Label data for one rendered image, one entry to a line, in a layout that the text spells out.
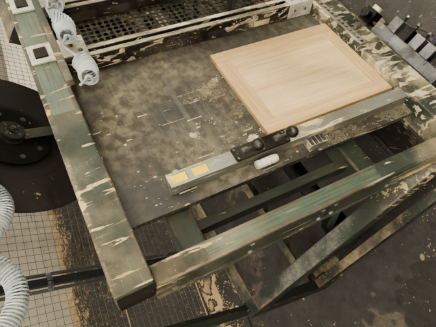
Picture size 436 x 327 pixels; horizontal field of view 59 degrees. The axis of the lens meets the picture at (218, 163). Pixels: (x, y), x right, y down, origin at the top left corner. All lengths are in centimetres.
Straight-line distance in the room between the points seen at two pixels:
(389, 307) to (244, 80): 174
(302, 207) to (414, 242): 148
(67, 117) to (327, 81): 95
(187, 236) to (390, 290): 173
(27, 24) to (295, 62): 101
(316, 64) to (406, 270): 144
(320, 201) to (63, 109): 82
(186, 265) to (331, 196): 47
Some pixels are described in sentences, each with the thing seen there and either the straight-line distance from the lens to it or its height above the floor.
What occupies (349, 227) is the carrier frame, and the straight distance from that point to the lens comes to 180.
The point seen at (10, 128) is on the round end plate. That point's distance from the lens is 186.
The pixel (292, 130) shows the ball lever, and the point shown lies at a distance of 115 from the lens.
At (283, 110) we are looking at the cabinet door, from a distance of 140.
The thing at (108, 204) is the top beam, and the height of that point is 188.
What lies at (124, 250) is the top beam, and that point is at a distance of 99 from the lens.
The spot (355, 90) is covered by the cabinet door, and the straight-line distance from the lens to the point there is 157.
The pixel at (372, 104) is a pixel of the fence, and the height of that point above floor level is 104.
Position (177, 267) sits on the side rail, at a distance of 102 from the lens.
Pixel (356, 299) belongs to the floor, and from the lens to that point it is 275.
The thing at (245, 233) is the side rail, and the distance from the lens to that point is 106.
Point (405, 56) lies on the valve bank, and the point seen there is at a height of 74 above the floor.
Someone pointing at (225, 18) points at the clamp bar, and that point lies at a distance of 167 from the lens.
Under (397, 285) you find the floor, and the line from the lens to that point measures 263.
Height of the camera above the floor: 241
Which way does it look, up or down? 46 degrees down
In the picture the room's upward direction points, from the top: 87 degrees counter-clockwise
